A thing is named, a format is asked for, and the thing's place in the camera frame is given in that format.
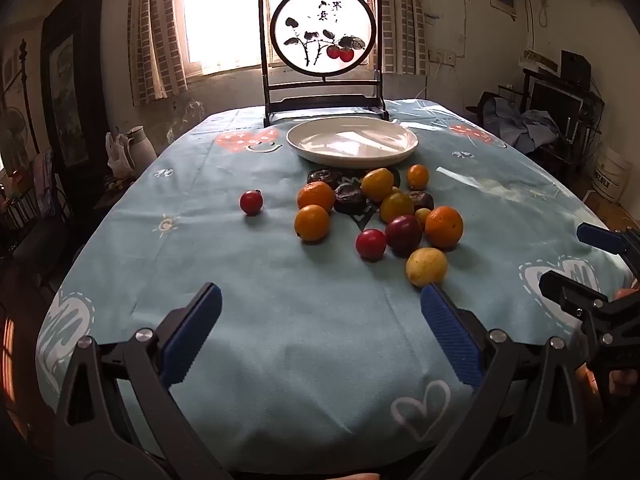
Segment pile of clothes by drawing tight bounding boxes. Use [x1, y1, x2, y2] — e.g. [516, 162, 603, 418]
[467, 91, 563, 153]

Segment light blue printed tablecloth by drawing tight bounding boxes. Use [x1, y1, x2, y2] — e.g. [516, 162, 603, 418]
[35, 97, 640, 480]

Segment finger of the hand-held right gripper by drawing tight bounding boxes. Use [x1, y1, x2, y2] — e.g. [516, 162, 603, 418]
[576, 222, 640, 261]
[539, 270, 640, 411]

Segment dark red plum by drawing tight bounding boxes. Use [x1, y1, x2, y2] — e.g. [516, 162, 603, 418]
[385, 214, 423, 258]

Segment small red plum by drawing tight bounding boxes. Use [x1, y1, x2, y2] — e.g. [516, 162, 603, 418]
[355, 228, 388, 261]

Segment golden orange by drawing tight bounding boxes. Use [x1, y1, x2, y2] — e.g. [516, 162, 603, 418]
[360, 167, 395, 202]

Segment lone red tomato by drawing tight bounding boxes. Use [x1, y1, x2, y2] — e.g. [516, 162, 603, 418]
[239, 190, 264, 217]

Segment white oval plate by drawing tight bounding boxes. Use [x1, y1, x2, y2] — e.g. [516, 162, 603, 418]
[286, 116, 419, 170]

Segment dark wrinkled passion fruit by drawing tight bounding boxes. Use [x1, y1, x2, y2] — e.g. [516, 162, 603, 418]
[306, 168, 343, 190]
[407, 190, 435, 212]
[333, 182, 370, 214]

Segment dark wooden cabinet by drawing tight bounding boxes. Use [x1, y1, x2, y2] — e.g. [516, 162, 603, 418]
[40, 0, 111, 181]

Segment checked curtain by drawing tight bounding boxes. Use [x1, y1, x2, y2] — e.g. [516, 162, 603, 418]
[131, 0, 188, 107]
[367, 0, 431, 77]

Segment dark coat stand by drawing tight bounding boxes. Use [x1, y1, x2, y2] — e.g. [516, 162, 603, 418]
[17, 40, 41, 156]

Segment white plastic bag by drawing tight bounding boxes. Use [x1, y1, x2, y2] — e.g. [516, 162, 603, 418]
[105, 132, 132, 176]

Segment black speaker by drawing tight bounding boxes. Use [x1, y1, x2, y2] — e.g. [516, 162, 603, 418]
[560, 50, 592, 92]

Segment smooth orange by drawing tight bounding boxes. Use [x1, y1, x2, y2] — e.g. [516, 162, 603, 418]
[293, 204, 331, 243]

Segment bright window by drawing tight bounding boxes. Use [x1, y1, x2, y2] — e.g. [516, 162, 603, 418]
[182, 0, 371, 73]

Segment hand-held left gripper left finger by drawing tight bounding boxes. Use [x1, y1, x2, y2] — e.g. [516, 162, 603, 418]
[50, 282, 236, 480]

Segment orange mandarin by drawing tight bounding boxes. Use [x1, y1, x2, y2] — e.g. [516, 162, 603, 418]
[424, 205, 464, 250]
[296, 180, 336, 213]

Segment dark framed round painted screen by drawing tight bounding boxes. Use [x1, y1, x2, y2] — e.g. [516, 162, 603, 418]
[257, 0, 391, 128]

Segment white bucket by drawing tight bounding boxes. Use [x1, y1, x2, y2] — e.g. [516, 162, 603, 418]
[590, 142, 633, 203]

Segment black monitor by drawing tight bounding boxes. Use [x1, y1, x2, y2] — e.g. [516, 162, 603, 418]
[527, 80, 586, 128]

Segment white jug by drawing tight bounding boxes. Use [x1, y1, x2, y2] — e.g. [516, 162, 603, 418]
[125, 126, 158, 171]

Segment yellow plum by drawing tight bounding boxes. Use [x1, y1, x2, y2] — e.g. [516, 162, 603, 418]
[405, 247, 448, 288]

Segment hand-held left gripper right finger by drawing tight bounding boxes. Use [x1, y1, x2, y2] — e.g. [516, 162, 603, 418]
[405, 282, 588, 480]

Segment person's right hand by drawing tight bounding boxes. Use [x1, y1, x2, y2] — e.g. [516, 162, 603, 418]
[575, 287, 640, 401]

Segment small orange kumquat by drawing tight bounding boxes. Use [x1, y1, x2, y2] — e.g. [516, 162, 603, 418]
[406, 164, 430, 191]

